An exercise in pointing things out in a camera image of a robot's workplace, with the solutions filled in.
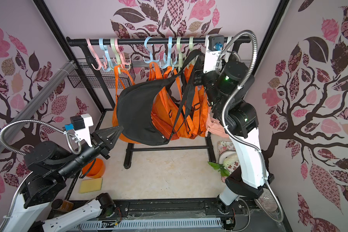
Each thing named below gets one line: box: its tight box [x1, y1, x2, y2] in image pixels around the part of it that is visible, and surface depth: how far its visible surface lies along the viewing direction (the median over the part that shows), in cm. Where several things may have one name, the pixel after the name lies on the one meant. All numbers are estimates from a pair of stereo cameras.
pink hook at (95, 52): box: [86, 38, 102, 71], surface depth 52 cm
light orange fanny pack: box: [183, 63, 210, 139], surface depth 71 cm
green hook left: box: [110, 37, 122, 75], surface depth 55 cm
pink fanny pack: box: [205, 106, 230, 138], surface depth 75 cm
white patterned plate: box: [218, 149, 241, 176], surface depth 90 cm
